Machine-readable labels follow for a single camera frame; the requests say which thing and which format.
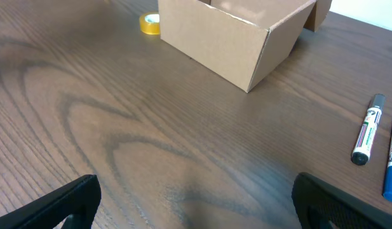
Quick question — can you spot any yellow tape roll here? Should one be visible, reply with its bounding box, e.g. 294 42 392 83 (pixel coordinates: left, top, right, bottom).
139 12 161 35

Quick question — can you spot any brown cardboard box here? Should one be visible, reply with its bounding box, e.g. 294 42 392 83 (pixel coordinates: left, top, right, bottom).
158 0 332 92

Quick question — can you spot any black whiteboard marker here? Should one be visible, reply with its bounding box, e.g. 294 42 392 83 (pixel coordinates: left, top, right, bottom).
351 94 386 165

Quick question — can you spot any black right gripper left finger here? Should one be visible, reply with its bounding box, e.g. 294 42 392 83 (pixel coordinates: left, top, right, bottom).
0 174 101 229

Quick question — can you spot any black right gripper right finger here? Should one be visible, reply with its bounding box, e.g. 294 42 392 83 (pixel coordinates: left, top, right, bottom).
292 172 392 228

